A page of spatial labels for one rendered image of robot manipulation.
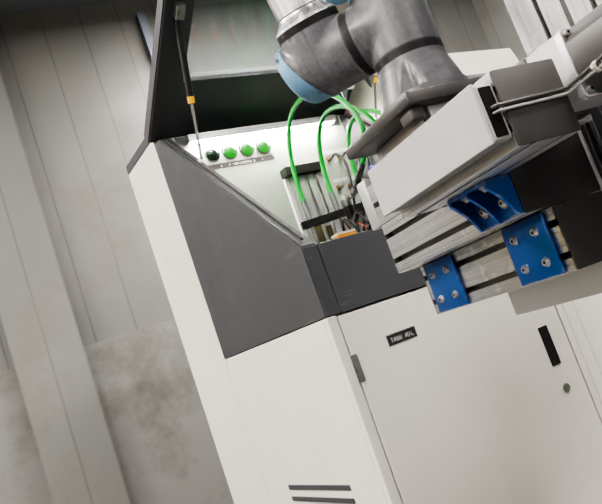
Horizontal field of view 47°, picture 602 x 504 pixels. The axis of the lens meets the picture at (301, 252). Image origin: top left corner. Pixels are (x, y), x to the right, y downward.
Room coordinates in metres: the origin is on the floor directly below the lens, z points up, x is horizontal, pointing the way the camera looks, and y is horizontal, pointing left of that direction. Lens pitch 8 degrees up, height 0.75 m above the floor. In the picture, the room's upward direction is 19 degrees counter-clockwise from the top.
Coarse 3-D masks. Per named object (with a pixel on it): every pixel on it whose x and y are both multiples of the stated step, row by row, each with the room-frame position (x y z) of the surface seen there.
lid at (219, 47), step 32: (160, 0) 1.61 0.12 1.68; (192, 0) 1.64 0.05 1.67; (224, 0) 1.71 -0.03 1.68; (256, 0) 1.77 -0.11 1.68; (160, 32) 1.67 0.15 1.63; (192, 32) 1.73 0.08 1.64; (224, 32) 1.79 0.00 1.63; (256, 32) 1.85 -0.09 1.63; (160, 64) 1.73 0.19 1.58; (192, 64) 1.81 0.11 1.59; (224, 64) 1.87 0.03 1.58; (256, 64) 1.94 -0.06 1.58; (160, 96) 1.81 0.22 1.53; (224, 96) 1.94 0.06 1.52; (256, 96) 2.01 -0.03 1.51; (288, 96) 2.08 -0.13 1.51; (160, 128) 1.90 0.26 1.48; (192, 128) 1.97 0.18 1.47; (224, 128) 2.04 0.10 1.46
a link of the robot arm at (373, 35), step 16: (352, 0) 1.06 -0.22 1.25; (368, 0) 1.04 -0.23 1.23; (384, 0) 1.02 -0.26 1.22; (400, 0) 1.02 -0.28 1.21; (416, 0) 1.03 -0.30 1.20; (352, 16) 1.05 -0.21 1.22; (368, 16) 1.04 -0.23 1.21; (384, 16) 1.03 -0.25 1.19; (400, 16) 1.02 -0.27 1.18; (416, 16) 1.03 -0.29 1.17; (352, 32) 1.05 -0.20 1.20; (368, 32) 1.05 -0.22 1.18; (384, 32) 1.03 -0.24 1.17; (400, 32) 1.02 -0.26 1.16; (416, 32) 1.02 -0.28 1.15; (432, 32) 1.04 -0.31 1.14; (352, 48) 1.07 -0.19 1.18; (368, 48) 1.06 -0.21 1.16; (384, 48) 1.04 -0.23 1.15; (368, 64) 1.09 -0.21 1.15
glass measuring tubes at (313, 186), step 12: (288, 168) 2.07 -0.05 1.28; (300, 168) 2.09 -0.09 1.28; (312, 168) 2.11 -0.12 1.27; (288, 180) 2.09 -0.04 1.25; (300, 180) 2.09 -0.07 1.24; (312, 180) 2.11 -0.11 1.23; (288, 192) 2.08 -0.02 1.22; (312, 192) 2.13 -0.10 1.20; (324, 192) 2.13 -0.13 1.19; (300, 204) 2.07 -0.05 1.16; (312, 204) 2.09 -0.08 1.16; (324, 204) 2.14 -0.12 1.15; (300, 216) 2.09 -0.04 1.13; (312, 216) 2.10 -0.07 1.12; (300, 228) 2.09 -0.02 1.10; (324, 228) 2.13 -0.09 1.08; (336, 228) 2.13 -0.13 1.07; (312, 240) 2.07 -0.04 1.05; (324, 240) 2.09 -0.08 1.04
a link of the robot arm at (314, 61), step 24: (288, 0) 1.07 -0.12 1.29; (312, 0) 1.08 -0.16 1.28; (288, 24) 1.08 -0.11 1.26; (312, 24) 1.07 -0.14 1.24; (336, 24) 1.07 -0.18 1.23; (288, 48) 1.11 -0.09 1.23; (312, 48) 1.09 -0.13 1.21; (336, 48) 1.07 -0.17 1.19; (288, 72) 1.12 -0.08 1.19; (312, 72) 1.10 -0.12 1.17; (336, 72) 1.10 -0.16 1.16; (360, 72) 1.10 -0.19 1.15; (312, 96) 1.14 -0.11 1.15
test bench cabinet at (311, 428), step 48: (288, 336) 1.60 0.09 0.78; (336, 336) 1.45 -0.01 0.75; (240, 384) 1.90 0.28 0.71; (288, 384) 1.67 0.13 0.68; (336, 384) 1.49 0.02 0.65; (288, 432) 1.74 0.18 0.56; (336, 432) 1.55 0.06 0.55; (288, 480) 1.81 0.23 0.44; (336, 480) 1.61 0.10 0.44; (384, 480) 1.45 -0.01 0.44
